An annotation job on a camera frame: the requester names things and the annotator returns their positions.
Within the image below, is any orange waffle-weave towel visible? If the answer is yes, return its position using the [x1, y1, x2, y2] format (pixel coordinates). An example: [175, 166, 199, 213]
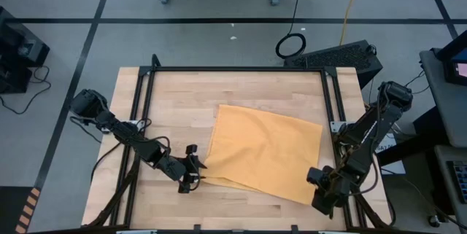
[200, 104, 324, 206]

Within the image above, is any yellow hanging cable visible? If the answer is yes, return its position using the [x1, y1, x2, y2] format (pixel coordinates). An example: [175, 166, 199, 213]
[339, 0, 366, 46]

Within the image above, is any grey side table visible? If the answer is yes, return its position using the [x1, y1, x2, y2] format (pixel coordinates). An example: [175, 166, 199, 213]
[433, 144, 467, 224]

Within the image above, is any black equipment stack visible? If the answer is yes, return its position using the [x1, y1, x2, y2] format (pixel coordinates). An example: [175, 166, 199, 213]
[0, 5, 51, 95]

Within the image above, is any black floor cable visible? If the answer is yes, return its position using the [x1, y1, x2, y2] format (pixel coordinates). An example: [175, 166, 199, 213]
[0, 65, 53, 115]

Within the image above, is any black orange hazard-striped mat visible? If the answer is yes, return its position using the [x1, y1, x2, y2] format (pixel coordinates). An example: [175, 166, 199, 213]
[0, 185, 42, 234]

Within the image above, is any white paper sheet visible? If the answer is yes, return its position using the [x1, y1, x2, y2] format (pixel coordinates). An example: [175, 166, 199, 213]
[374, 133, 406, 176]

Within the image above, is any black screen with pink display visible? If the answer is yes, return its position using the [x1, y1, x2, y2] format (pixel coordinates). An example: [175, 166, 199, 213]
[436, 29, 467, 87]

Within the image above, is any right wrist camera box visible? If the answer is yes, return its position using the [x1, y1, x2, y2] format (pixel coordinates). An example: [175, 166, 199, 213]
[311, 190, 335, 216]

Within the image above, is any black perforated computer tower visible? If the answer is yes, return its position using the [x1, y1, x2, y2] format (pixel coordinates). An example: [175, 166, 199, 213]
[284, 39, 384, 90]

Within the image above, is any grey cart top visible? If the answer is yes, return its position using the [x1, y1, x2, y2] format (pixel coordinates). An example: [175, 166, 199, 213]
[418, 47, 467, 149]

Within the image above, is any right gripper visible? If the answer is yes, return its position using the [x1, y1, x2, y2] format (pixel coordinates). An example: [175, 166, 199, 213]
[306, 165, 353, 206]

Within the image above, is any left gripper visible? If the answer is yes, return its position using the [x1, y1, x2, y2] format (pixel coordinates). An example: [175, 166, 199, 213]
[158, 153, 208, 194]

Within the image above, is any black keyboard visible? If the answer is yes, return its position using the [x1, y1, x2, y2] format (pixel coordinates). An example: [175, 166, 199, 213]
[447, 160, 467, 206]

